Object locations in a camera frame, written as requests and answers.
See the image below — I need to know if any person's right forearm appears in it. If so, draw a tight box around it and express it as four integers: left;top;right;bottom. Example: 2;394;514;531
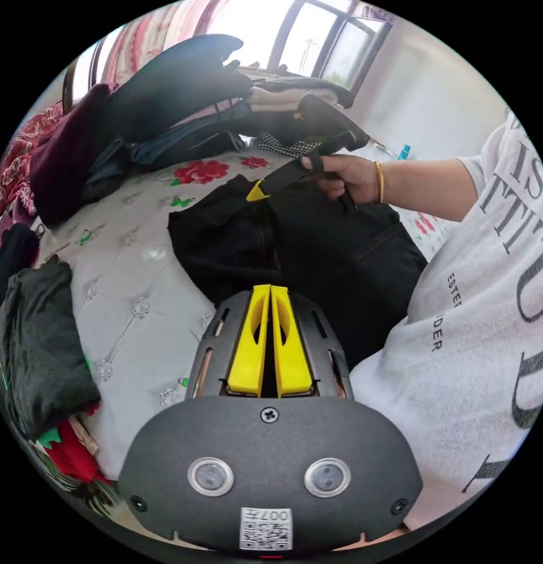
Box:
379;157;480;222

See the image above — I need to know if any person's body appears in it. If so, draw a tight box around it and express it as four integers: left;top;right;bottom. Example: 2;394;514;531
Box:
350;105;543;532

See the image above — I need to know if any pile of folded grey clothes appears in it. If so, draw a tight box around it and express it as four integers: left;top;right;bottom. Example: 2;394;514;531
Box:
0;222;101;442

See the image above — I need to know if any window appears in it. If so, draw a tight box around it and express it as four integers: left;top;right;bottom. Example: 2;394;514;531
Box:
266;0;394;96

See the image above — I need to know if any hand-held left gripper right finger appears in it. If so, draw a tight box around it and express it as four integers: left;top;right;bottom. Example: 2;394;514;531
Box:
271;285;313;395

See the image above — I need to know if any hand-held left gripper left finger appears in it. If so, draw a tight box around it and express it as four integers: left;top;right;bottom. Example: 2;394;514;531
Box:
227;284;272;395

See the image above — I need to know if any bed with floral sheet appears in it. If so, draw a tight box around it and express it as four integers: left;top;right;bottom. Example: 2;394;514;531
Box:
0;100;455;523

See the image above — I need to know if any black t-shirt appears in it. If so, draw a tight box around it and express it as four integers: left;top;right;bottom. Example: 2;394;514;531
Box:
167;173;429;372

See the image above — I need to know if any clear plastic bottle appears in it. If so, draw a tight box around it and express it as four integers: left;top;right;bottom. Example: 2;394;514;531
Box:
369;140;414;163

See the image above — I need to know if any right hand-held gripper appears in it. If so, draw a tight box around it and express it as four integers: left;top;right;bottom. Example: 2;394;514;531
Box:
246;93;371;213

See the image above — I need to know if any person's right hand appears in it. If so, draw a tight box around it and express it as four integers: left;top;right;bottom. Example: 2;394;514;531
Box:
300;155;383;206

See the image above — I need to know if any pink striped curtain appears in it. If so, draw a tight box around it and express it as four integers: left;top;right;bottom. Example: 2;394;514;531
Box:
93;0;239;87

